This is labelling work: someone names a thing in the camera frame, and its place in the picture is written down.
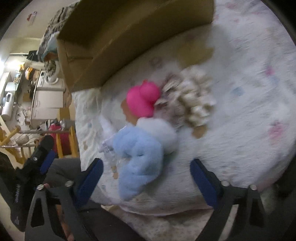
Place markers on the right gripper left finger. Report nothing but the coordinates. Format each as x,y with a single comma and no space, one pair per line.
43,220

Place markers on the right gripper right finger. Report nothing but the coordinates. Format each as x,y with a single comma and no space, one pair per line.
250,222

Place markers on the light blue plush whale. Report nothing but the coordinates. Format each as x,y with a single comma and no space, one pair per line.
145,145

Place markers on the beige lace fabric bundle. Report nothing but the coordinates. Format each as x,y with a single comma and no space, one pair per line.
186,98

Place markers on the pink rubber duck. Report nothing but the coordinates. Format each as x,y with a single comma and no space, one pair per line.
140,99

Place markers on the grey trousers leg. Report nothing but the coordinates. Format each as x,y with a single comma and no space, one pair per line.
62,170

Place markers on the red suitcase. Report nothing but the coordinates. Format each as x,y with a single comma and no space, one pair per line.
64,138

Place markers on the yellow wooden chair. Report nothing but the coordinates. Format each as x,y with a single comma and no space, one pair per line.
72,140

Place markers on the white rice cooker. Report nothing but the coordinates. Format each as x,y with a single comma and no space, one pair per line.
8,106

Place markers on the white kitchen cabinet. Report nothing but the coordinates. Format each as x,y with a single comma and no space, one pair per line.
47,99

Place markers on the white patterned bed quilt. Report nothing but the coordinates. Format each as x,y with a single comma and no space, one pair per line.
250,137

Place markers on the brown cardboard box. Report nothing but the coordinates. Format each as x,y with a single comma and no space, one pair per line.
101,37

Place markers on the knitted patterned blanket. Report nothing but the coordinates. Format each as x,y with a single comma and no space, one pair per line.
55,24

